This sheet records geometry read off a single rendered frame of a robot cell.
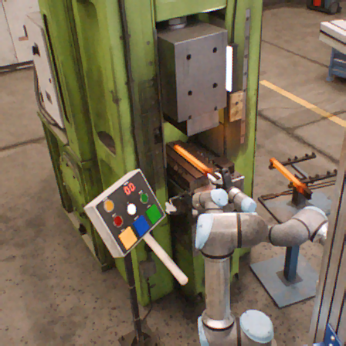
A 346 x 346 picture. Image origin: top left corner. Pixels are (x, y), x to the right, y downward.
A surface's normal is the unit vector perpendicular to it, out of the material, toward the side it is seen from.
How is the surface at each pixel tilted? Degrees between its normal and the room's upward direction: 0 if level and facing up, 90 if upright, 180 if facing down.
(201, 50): 90
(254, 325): 7
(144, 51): 90
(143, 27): 90
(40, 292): 0
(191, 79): 90
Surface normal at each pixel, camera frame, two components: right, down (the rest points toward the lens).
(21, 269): -0.06, -0.83
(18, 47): 0.46, 0.47
